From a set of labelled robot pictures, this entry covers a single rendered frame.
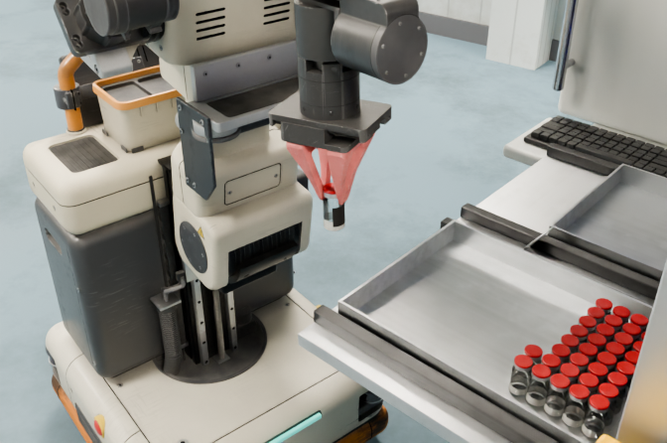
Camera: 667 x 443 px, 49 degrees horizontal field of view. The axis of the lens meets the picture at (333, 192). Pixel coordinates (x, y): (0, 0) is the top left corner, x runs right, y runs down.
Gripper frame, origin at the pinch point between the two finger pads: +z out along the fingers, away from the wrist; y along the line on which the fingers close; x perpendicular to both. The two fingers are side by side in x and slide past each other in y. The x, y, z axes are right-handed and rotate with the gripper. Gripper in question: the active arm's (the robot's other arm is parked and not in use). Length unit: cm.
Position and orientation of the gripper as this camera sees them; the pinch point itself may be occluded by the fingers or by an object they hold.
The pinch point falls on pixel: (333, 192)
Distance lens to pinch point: 74.0
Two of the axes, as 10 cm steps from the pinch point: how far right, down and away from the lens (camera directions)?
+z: 0.3, 8.7, 4.9
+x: 4.6, -4.5, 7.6
